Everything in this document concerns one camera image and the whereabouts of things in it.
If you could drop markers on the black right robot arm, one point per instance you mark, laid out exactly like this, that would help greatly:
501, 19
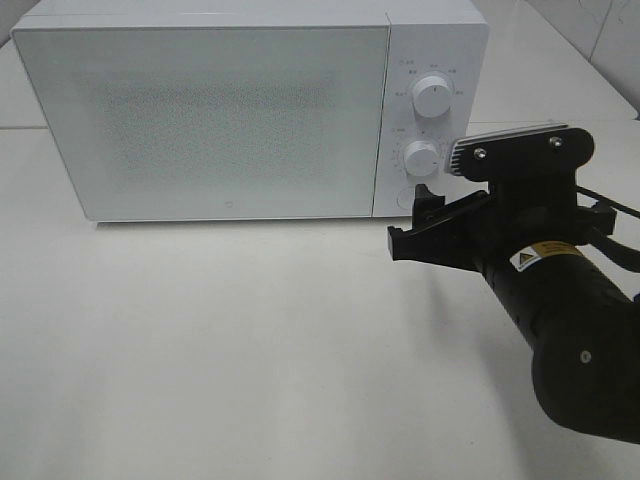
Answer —
587, 378

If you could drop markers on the white dial knob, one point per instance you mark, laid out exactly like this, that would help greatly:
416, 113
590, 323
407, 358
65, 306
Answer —
421, 158
432, 95

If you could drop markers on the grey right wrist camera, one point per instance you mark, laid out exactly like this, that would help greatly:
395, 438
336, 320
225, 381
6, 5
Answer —
521, 153

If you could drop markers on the round white door button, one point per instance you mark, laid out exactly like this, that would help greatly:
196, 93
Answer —
406, 198

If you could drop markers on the white microwave oven body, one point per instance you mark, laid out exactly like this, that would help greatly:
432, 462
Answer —
449, 37

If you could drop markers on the white microwave door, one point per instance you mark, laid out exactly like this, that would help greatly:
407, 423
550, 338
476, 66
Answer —
204, 124

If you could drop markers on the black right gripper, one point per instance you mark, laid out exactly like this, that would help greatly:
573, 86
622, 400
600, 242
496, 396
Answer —
524, 238

